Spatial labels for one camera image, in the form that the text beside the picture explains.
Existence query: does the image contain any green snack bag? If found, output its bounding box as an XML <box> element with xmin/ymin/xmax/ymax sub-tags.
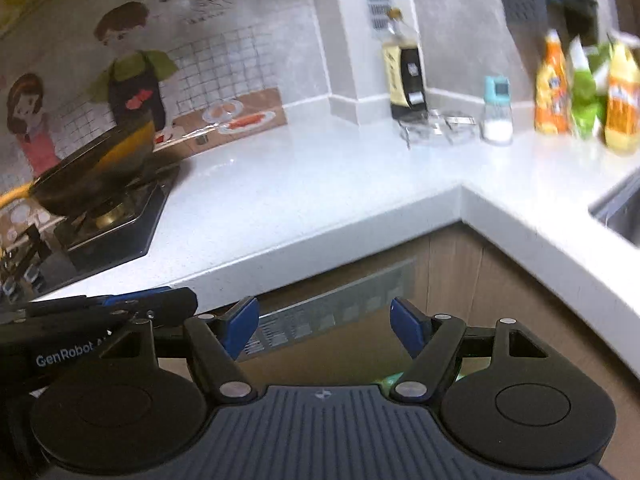
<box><xmin>567</xmin><ymin>37</ymin><xmax>612</xmax><ymax>141</ymax></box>

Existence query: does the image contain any slotted vent panel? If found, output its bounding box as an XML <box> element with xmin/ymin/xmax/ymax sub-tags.
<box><xmin>240</xmin><ymin>257</ymin><xmax>417</xmax><ymax>363</ymax></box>

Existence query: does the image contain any black wok yellow handle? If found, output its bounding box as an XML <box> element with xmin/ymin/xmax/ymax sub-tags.
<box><xmin>0</xmin><ymin>115</ymin><xmax>158</xmax><ymax>217</ymax></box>

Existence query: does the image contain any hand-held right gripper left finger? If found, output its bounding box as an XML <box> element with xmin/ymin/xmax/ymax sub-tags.
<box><xmin>100</xmin><ymin>296</ymin><xmax>261</xmax><ymax>403</ymax></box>

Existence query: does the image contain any black gas stove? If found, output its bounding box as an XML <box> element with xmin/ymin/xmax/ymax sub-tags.
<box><xmin>0</xmin><ymin>162</ymin><xmax>182</xmax><ymax>301</ymax></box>

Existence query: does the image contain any clear glass container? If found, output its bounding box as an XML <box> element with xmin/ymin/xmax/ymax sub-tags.
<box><xmin>400</xmin><ymin>107</ymin><xmax>478</xmax><ymax>150</ymax></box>

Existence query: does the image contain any dark sauce bottle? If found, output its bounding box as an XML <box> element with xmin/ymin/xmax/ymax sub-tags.
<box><xmin>381</xmin><ymin>7</ymin><xmax>429</xmax><ymax>122</ymax></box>

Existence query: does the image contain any green trash bin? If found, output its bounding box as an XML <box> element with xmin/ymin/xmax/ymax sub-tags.
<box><xmin>372</xmin><ymin>371</ymin><xmax>418</xmax><ymax>393</ymax></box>

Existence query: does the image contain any black orange hanging cloth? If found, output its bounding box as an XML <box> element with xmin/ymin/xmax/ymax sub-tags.
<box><xmin>542</xmin><ymin>0</ymin><xmax>600</xmax><ymax>46</ymax></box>

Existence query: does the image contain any yellow snack bag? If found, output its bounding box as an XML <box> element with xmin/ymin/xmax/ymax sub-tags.
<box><xmin>604</xmin><ymin>30</ymin><xmax>640</xmax><ymax>157</ymax></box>

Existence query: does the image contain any orange snack bag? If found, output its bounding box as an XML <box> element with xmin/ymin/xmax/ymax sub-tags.
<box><xmin>534</xmin><ymin>29</ymin><xmax>572</xmax><ymax>136</ymax></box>

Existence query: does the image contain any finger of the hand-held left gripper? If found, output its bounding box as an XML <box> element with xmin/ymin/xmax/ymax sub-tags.
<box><xmin>30</xmin><ymin>286</ymin><xmax>199</xmax><ymax>318</ymax></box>
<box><xmin>0</xmin><ymin>308</ymin><xmax>133</xmax><ymax>343</ymax></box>

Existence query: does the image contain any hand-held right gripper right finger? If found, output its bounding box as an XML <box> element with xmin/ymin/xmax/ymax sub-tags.
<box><xmin>390</xmin><ymin>297</ymin><xmax>548</xmax><ymax>403</ymax></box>

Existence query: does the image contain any blue lid seasoning jar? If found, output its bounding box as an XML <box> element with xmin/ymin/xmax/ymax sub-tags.
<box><xmin>481</xmin><ymin>76</ymin><xmax>515</xmax><ymax>146</ymax></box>

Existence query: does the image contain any cartoon printed wall sticker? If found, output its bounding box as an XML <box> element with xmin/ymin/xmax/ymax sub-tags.
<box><xmin>0</xmin><ymin>0</ymin><xmax>311</xmax><ymax>261</ymax></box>

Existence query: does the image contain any steel sink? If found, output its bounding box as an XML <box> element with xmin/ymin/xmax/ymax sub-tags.
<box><xmin>589</xmin><ymin>170</ymin><xmax>640</xmax><ymax>250</ymax></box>

